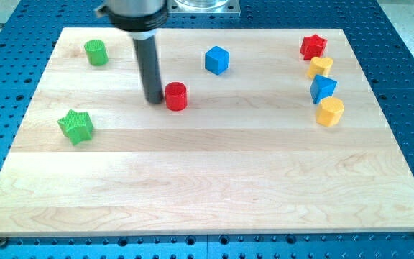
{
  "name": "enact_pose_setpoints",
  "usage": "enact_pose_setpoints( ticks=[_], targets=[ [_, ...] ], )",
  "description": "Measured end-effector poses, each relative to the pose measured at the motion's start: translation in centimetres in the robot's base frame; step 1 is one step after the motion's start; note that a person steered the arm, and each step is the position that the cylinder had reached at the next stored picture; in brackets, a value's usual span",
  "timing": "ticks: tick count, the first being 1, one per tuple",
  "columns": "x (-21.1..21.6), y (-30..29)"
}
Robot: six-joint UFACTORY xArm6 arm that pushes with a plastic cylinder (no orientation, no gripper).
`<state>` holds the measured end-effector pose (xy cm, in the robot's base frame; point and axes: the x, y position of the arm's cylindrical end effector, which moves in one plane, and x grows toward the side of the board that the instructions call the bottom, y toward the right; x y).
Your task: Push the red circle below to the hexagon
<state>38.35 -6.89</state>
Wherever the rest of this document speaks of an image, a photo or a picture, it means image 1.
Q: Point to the blue triangle block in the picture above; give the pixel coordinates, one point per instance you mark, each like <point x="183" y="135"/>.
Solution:
<point x="322" y="87"/>

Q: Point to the blue cube block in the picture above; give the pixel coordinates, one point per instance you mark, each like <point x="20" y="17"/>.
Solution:
<point x="217" y="60"/>

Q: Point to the green star block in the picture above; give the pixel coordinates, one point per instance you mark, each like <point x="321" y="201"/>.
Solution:
<point x="76" y="126"/>

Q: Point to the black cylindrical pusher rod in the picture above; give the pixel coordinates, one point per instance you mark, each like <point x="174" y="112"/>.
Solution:
<point x="146" y="53"/>

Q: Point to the yellow heart block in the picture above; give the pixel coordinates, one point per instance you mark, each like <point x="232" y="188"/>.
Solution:
<point x="319" y="66"/>

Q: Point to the yellow hexagon block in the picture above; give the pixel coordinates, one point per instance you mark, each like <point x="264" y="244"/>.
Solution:
<point x="329" y="111"/>

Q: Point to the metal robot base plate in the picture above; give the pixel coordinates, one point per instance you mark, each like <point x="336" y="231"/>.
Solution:
<point x="204" y="8"/>

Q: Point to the red cylinder block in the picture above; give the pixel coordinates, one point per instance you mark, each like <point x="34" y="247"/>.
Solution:
<point x="176" y="96"/>

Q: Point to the green cylinder block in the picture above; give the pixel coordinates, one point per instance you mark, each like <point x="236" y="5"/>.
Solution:
<point x="96" y="52"/>

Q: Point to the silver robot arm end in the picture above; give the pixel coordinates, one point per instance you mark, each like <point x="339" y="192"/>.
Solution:
<point x="140" y="18"/>

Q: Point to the wooden board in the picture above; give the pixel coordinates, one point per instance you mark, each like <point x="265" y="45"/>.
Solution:
<point x="245" y="156"/>

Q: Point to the red star block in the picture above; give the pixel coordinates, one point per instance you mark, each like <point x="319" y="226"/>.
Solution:
<point x="313" y="46"/>

